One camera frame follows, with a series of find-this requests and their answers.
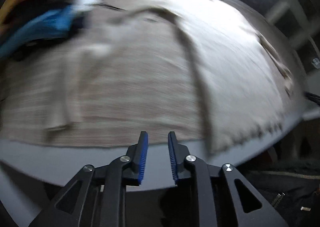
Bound cream ribbed knit sweater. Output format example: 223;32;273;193
46;0;293;153

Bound pink plaid woven mat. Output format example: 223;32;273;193
0;0;306;152

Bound white folded garment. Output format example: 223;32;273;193
72;0;102;13

